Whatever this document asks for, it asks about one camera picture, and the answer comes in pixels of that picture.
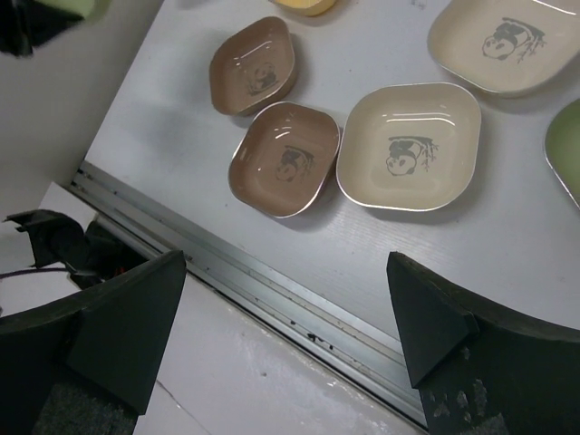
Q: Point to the brown panda plate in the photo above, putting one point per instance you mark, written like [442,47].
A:
[253,68]
[283,162]

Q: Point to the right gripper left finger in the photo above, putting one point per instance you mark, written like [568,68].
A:
[88,363]

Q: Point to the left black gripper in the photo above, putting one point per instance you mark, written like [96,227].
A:
[26,25]

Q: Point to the yellow panda plate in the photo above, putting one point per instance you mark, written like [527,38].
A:
[308,8]

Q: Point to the cream panda plate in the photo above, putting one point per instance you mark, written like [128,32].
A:
[410,147]
[506,48]

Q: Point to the green panda plate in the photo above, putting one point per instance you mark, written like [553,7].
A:
[562,149]
[91,10]

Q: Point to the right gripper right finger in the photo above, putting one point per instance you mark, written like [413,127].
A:
[479,366]

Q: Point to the cream panda plate lower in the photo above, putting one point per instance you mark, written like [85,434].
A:
[410,147]

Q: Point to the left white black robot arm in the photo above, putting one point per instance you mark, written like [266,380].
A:
[58,242]

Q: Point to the cream panda plate upper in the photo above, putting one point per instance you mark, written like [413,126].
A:
[506,48]

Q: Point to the aluminium rail frame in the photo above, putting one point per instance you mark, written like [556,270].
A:
[366,357]

